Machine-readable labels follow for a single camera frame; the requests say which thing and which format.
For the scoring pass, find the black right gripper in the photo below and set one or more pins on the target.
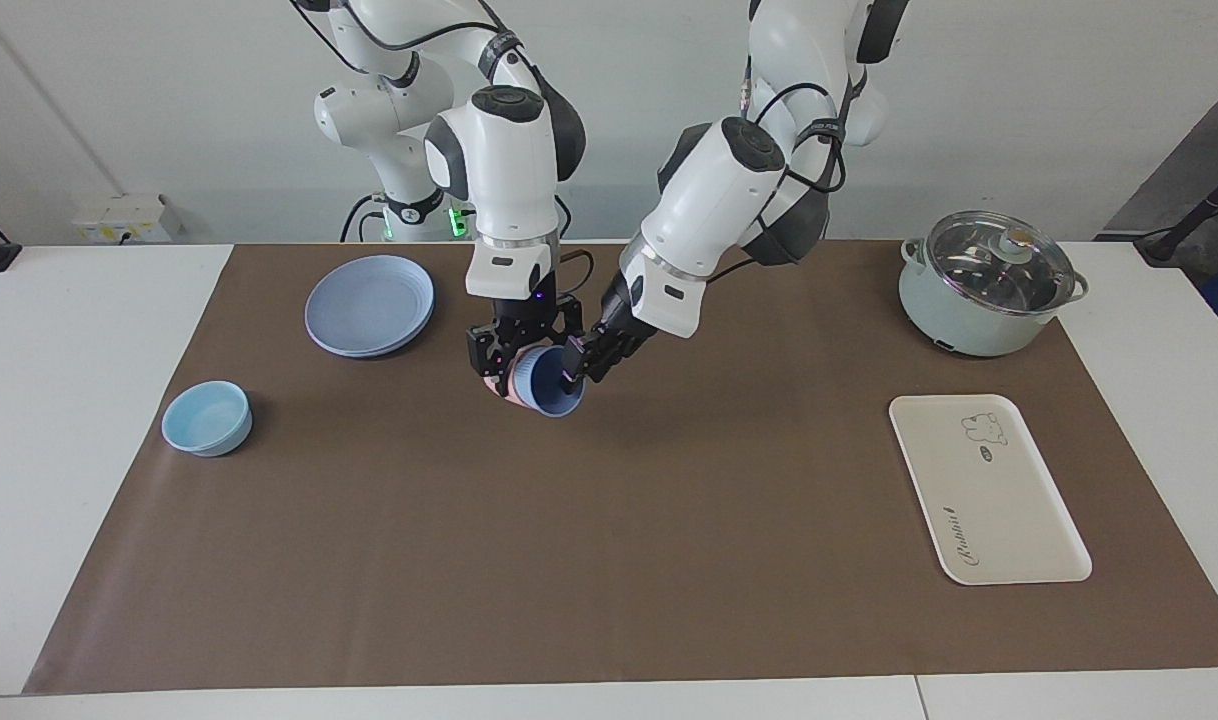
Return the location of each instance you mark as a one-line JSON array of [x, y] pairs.
[[527, 318]]

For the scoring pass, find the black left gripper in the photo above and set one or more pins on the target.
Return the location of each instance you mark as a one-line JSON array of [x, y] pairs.
[[614, 322]]

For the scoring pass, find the blue plastic cup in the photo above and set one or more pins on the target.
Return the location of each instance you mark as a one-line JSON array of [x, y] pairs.
[[552, 385]]

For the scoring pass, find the pink plastic cup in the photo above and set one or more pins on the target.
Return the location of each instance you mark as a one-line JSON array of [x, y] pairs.
[[504, 392]]

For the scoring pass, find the cream rabbit print tray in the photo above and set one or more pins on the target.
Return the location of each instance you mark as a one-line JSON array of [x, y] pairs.
[[989, 490]]

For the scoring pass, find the lavender blue plate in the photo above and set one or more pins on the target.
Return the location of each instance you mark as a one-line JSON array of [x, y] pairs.
[[369, 305]]

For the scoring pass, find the brown paper table mat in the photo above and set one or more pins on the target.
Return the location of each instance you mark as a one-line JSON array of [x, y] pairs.
[[619, 540]]

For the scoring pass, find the light blue bowl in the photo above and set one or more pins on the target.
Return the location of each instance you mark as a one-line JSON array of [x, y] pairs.
[[207, 418]]

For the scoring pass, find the mint green cooking pot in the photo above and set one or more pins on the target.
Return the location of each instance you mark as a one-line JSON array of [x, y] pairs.
[[969, 325]]

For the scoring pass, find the black stand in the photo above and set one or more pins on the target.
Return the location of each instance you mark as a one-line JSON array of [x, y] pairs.
[[1194, 215]]

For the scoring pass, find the white wall socket box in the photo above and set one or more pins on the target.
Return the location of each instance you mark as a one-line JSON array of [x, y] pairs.
[[124, 218]]

